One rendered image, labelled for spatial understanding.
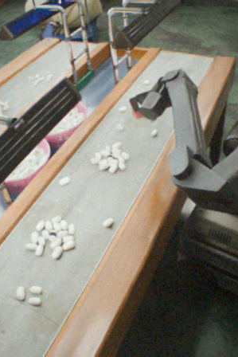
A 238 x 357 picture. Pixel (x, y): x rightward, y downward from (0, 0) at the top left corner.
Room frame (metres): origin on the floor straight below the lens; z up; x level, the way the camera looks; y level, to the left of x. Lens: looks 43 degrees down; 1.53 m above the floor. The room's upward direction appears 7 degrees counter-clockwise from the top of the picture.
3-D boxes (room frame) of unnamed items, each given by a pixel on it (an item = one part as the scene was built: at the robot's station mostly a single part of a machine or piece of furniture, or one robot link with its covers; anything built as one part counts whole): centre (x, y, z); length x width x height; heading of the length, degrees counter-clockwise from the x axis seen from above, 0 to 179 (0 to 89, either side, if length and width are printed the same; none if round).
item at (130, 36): (1.42, -0.23, 1.08); 0.62 x 0.08 x 0.07; 149
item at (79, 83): (1.67, 0.18, 0.90); 0.20 x 0.19 x 0.45; 149
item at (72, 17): (4.10, 0.28, 0.40); 0.74 x 0.56 x 0.38; 152
